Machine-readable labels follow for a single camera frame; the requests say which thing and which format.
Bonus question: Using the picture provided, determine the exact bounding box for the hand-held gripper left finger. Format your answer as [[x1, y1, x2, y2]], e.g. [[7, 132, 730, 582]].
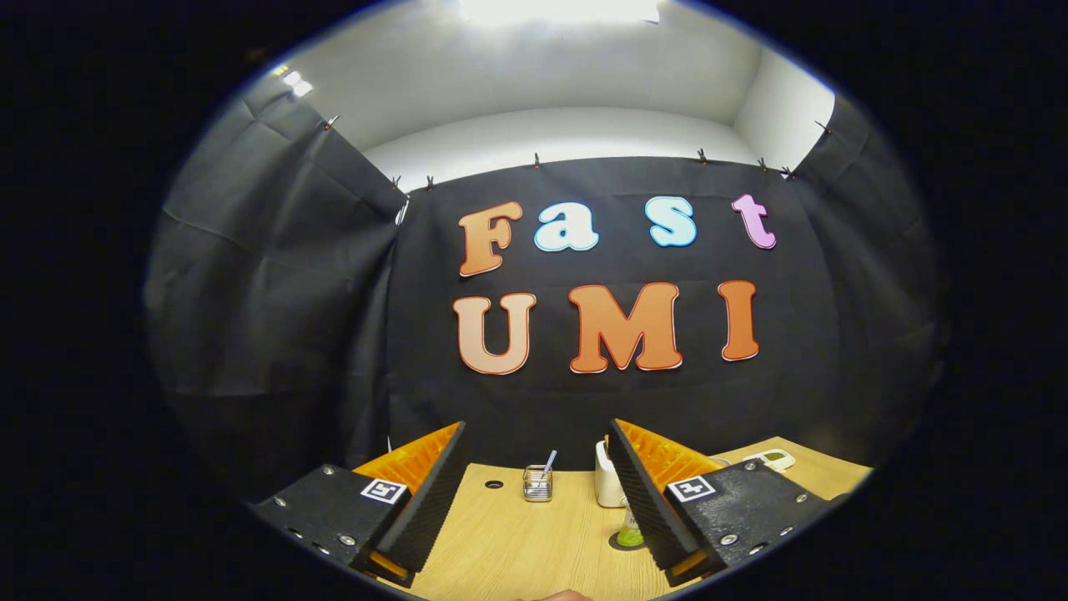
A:
[[250, 420, 470, 588]]

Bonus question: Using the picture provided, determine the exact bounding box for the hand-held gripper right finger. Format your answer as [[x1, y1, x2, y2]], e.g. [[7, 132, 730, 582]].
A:
[[607, 417, 839, 587]]

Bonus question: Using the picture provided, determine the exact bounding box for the clear juice bottle white label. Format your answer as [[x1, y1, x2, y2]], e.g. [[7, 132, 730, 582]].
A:
[[616, 505, 647, 548]]

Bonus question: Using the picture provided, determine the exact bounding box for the small cream toaster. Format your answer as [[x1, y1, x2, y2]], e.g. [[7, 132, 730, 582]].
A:
[[595, 438, 628, 508]]

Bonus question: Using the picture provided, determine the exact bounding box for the wooden table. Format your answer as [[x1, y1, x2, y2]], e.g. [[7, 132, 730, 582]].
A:
[[392, 436, 874, 601]]

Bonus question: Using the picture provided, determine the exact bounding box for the small ceiling lamp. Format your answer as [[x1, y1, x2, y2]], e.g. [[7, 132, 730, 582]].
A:
[[271, 67, 315, 98]]

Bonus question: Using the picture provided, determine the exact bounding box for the bright ceiling light panel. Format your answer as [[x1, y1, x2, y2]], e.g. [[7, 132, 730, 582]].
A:
[[459, 0, 660, 24]]

